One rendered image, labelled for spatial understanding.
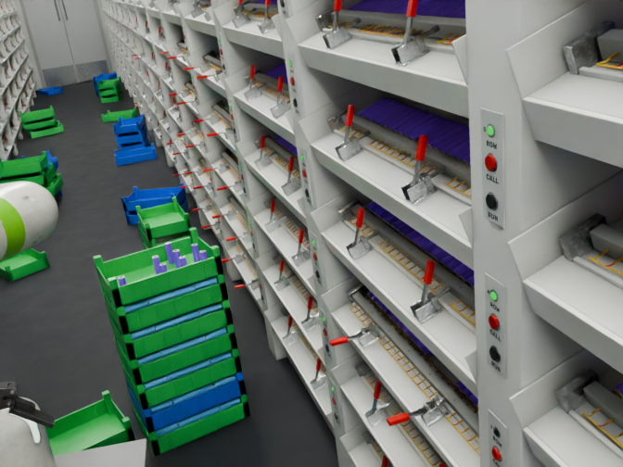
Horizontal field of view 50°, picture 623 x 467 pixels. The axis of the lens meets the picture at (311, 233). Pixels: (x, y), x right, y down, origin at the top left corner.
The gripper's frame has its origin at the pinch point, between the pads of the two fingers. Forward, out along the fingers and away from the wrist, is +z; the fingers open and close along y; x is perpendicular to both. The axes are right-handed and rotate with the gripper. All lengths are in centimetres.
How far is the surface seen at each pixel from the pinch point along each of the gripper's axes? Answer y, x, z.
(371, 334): 42, 7, 48
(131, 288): 17, 66, 17
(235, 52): 86, 89, 14
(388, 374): 38, -4, 49
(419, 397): 39, -13, 50
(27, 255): -35, 264, 9
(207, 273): 29, 69, 34
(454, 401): 42, -21, 50
